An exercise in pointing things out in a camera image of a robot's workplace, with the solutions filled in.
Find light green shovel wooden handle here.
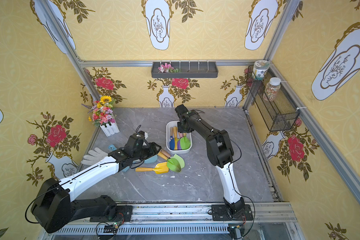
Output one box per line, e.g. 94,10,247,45
160,150,185,168

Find black wire basket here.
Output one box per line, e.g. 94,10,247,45
243,66,300,132

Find yellow scoop shovel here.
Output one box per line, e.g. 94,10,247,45
135,163,169,174

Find jar with white lid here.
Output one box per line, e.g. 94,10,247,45
263,77,281,102

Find green wide shovel yellow handle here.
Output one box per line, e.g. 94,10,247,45
158,152,182,173

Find white storage box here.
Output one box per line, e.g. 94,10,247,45
166,121,193,155

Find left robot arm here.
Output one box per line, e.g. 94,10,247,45
27,131,162,234

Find pink flowers on shelf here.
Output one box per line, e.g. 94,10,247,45
158,63,180,73

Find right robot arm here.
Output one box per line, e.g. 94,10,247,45
175,105,245,209

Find jar with patterned lid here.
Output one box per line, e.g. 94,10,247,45
252,60,270,81

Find green pointed trowel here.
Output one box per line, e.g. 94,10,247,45
180,133,191,150

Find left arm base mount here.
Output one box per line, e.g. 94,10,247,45
90,195,133,223

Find light blue dustpan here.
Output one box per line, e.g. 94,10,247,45
108,145,117,152

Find dark wall shelf tray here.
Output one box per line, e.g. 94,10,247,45
151,61,219,79

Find purple shovel pink handle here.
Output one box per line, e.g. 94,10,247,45
177,132,183,150

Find blue small trowel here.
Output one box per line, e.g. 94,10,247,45
169,127,175,150

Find white work glove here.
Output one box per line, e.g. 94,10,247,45
81,148,108,166

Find light blue small shovel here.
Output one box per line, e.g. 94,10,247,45
144,155,158,164

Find flower pot white fence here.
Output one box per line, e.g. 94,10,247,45
82,96,120,137

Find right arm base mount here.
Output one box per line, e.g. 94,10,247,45
208,197,254,221

